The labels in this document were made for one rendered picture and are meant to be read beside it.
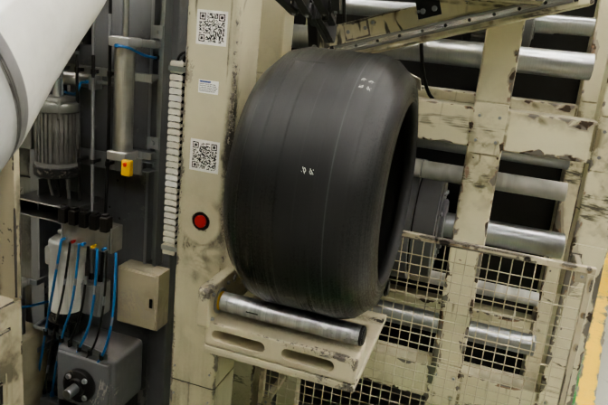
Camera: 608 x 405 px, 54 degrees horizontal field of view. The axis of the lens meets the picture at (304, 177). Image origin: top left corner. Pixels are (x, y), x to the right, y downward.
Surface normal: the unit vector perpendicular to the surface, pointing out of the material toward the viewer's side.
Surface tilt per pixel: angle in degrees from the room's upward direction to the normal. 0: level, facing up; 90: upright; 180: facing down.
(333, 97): 43
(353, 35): 90
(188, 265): 90
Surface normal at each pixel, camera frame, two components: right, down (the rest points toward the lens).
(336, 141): -0.24, -0.28
